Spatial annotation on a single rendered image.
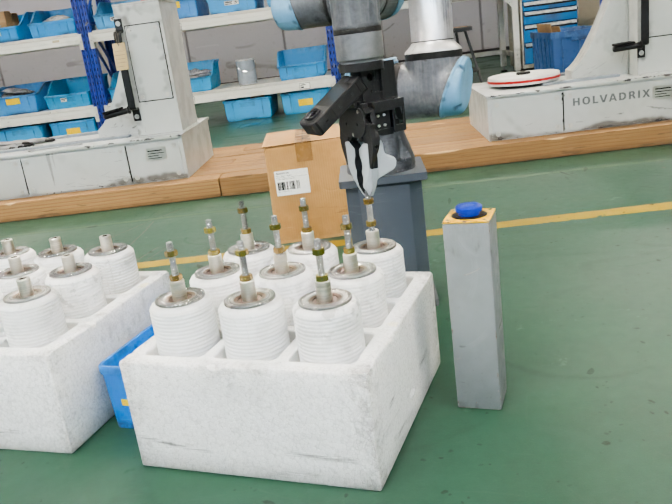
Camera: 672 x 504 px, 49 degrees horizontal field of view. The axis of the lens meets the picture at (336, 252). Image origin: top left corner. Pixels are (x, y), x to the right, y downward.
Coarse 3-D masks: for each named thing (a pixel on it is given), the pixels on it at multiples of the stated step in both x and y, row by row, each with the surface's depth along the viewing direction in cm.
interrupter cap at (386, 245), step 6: (366, 240) 126; (384, 240) 125; (390, 240) 125; (360, 246) 124; (366, 246) 124; (384, 246) 122; (390, 246) 122; (360, 252) 120; (366, 252) 120; (372, 252) 120; (378, 252) 120
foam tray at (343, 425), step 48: (432, 288) 129; (384, 336) 105; (432, 336) 129; (144, 384) 108; (192, 384) 105; (240, 384) 102; (288, 384) 100; (336, 384) 97; (384, 384) 102; (144, 432) 112; (192, 432) 108; (240, 432) 105; (288, 432) 102; (336, 432) 100; (384, 432) 102; (288, 480) 105; (336, 480) 102; (384, 480) 101
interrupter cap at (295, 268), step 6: (288, 264) 119; (294, 264) 119; (300, 264) 118; (264, 270) 118; (270, 270) 118; (294, 270) 116; (300, 270) 115; (264, 276) 115; (270, 276) 115; (276, 276) 114; (282, 276) 113; (288, 276) 114
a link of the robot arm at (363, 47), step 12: (336, 36) 112; (348, 36) 111; (360, 36) 110; (372, 36) 111; (336, 48) 113; (348, 48) 111; (360, 48) 111; (372, 48) 111; (348, 60) 112; (360, 60) 112; (372, 60) 112
